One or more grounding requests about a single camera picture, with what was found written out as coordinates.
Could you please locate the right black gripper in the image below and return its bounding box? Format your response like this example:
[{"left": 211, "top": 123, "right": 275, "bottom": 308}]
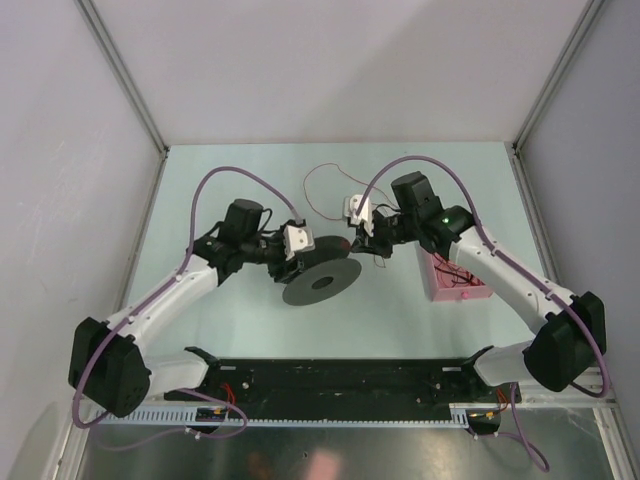
[{"left": 352, "top": 210, "right": 420, "bottom": 259}]

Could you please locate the black cable spool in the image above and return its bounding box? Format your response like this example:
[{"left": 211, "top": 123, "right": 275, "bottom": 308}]
[{"left": 282, "top": 235, "right": 362, "bottom": 307}]

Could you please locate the pink plastic box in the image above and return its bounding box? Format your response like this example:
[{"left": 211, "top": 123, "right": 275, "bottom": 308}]
[{"left": 416, "top": 247, "right": 493, "bottom": 303}]

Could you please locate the thin red wire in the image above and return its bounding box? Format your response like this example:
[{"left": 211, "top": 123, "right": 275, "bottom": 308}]
[{"left": 303, "top": 163, "right": 389, "bottom": 269}]

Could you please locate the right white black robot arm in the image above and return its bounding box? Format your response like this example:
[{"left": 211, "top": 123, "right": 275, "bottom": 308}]
[{"left": 343, "top": 172, "right": 606, "bottom": 401}]

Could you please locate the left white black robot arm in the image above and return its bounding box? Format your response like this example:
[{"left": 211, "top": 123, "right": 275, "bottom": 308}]
[{"left": 68, "top": 199, "right": 314, "bottom": 417}]

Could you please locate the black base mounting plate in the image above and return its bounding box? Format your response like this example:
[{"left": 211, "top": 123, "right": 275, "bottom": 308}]
[{"left": 164, "top": 358, "right": 521, "bottom": 424}]

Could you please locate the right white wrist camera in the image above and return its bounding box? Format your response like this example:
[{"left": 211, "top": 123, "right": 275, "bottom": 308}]
[{"left": 342, "top": 194, "right": 374, "bottom": 237}]

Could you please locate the black wire in box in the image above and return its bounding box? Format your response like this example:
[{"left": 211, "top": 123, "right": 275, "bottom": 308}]
[{"left": 432, "top": 252, "right": 476, "bottom": 289}]

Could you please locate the right aluminium frame post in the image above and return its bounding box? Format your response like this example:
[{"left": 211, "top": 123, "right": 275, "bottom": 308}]
[{"left": 512, "top": 0, "right": 609, "bottom": 151}]

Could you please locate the aluminium frame post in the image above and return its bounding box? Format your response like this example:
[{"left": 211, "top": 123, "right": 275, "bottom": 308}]
[
  {"left": 74, "top": 0, "right": 169, "bottom": 154},
  {"left": 512, "top": 0, "right": 609, "bottom": 151}
]

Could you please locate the grey slotted cable duct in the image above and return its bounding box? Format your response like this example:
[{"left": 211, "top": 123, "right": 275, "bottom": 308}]
[{"left": 92, "top": 403, "right": 474, "bottom": 427}]

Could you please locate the left aluminium frame post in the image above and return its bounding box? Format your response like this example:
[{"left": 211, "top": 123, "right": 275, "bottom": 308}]
[{"left": 74, "top": 0, "right": 169, "bottom": 154}]

